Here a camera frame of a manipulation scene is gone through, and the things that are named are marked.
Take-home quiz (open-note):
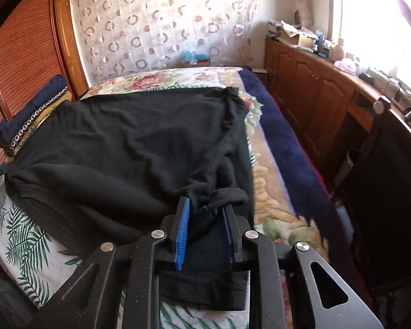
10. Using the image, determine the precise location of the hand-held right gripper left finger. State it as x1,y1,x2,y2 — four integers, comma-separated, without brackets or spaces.
29,197,192,329

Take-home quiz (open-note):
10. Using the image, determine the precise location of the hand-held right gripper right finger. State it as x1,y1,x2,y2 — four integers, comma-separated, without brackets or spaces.
222,204,386,329

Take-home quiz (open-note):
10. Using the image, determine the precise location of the black printed t-shirt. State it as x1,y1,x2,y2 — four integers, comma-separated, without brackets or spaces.
7,87,256,311

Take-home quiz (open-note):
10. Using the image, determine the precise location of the palm leaf print sheet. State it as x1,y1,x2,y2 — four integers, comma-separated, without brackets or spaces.
0,178,250,329

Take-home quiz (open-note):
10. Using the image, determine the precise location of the navy beaded trim garment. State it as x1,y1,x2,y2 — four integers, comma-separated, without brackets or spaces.
0,75,67,144

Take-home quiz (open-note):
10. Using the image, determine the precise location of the navy blue blanket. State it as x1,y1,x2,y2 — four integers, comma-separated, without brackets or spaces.
240,68,343,234

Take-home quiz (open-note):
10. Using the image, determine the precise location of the wooden slatted wardrobe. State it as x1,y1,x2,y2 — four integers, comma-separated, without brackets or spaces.
0,0,90,175

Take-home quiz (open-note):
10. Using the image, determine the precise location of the black chair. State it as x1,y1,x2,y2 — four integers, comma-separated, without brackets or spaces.
332,96,411,329

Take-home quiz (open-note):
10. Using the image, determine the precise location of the cardboard box with blue bag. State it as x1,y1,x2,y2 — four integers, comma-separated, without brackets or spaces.
182,50,211,67

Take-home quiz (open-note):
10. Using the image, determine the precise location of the long wooden cabinet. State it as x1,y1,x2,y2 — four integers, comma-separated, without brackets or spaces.
264,38,411,179

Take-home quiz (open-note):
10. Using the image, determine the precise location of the white plastic bag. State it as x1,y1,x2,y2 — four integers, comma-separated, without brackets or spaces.
335,58,358,74

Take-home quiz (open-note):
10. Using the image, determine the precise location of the circle patterned sheer curtain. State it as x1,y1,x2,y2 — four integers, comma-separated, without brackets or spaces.
70,0,261,83

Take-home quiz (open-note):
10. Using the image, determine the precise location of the open cardboard box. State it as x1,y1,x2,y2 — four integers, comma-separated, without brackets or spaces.
281,21,317,47

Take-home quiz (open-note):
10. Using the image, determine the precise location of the patterned storage box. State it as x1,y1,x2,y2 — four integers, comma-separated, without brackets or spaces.
267,20,283,40

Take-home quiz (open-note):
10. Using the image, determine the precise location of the pink jug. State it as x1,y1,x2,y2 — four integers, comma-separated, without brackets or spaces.
330,38,346,61

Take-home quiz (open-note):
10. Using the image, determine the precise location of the wooden framed window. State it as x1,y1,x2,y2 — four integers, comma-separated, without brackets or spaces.
330,0,411,100

